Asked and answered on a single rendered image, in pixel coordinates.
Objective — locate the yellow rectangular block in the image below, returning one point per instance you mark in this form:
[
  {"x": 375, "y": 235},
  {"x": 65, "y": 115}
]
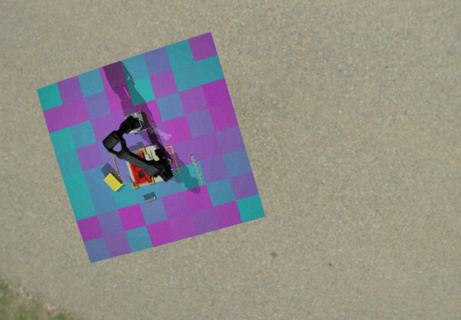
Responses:
[{"x": 113, "y": 181}]

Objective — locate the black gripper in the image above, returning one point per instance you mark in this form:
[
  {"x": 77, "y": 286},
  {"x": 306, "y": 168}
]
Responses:
[{"x": 161, "y": 153}]

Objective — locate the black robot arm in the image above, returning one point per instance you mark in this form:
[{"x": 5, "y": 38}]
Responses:
[{"x": 150, "y": 167}]

